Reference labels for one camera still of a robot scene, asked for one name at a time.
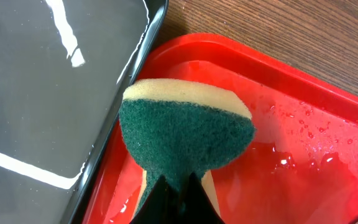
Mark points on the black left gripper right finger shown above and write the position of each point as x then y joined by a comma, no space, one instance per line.
195,206

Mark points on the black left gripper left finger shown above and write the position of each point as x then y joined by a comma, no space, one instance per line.
160,206

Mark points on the green and yellow sponge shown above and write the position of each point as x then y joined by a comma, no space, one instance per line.
173,128

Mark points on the red plastic tray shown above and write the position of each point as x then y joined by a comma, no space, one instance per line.
302,166

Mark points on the black water tray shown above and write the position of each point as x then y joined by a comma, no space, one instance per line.
63,68

